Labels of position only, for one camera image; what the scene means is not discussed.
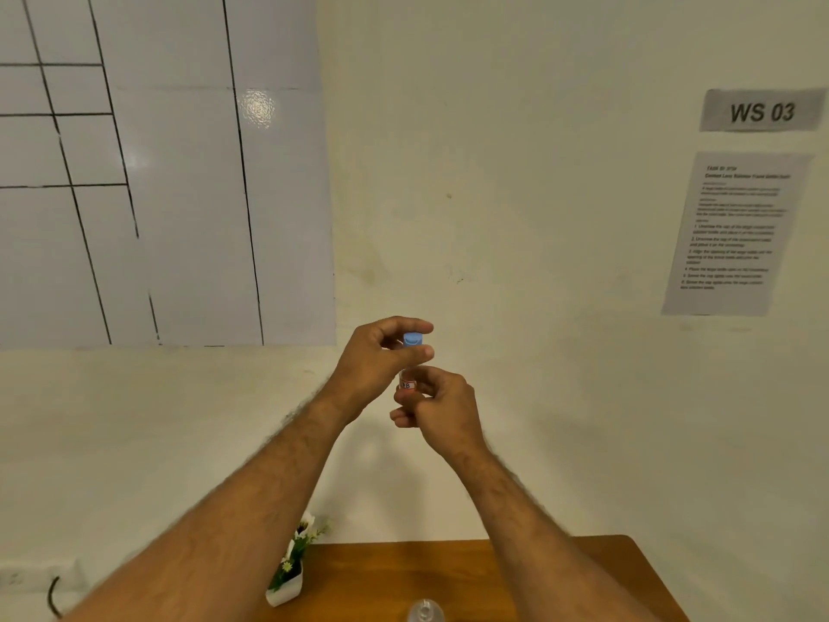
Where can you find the printed paper instruction sheet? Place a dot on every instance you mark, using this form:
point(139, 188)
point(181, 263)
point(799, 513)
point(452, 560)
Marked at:
point(735, 234)

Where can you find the small clear bottle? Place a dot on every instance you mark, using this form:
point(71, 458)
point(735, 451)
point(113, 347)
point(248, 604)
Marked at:
point(407, 382)

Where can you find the person's right forearm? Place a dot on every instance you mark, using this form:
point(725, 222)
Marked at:
point(524, 531)

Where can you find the person's right fingers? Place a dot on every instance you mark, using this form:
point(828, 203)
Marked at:
point(418, 398)

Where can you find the large clear bottle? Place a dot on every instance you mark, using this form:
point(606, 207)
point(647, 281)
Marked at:
point(425, 612)

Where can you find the person's left thumb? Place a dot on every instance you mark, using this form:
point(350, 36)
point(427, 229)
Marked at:
point(411, 357)

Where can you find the blue bottle cap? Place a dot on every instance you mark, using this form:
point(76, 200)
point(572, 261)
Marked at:
point(412, 339)

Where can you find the person's right hand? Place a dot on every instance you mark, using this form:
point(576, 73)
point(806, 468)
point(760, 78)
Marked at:
point(447, 411)

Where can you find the grey wall sign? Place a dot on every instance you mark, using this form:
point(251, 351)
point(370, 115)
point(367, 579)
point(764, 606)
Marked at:
point(763, 110)

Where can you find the person's left hand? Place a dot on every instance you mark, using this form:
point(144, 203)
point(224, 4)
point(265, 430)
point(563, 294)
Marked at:
point(362, 372)

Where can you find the person's left forearm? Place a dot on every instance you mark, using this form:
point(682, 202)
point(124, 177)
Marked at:
point(233, 511)

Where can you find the artificial plant in white pot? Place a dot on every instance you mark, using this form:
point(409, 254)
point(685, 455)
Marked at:
point(288, 570)

